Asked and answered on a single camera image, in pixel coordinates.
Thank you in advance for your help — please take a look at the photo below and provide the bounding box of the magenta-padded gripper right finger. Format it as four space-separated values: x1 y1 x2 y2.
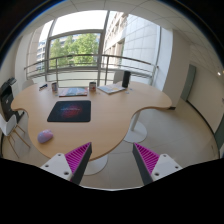
132 143 182 185

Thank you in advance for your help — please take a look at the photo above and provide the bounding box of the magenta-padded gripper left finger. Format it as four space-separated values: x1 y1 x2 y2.
41 143 92 185

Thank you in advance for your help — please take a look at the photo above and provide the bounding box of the pink computer mouse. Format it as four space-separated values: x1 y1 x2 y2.
37 129 53 143

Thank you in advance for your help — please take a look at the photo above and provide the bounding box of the black patterned mouse pad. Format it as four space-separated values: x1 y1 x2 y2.
47 100 91 122

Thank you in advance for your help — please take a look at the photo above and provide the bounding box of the wooden curved table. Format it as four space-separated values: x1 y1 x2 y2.
10 80 173 177

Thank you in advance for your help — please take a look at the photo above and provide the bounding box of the white wooden-legged chair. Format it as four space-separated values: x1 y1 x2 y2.
0 114 29 153

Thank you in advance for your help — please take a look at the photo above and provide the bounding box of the small patterned cup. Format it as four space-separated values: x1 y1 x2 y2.
51 82 58 93

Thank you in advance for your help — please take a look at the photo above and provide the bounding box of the white red mug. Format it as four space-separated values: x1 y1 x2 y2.
89 82 96 92

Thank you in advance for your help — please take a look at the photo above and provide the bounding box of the small dark device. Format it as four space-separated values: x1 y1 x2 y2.
39 84 48 91

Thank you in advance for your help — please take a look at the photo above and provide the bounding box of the black speaker box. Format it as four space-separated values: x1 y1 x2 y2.
122 71 131 88

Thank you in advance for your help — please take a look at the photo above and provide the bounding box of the metal balcony railing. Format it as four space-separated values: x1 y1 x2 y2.
24 54 158 87

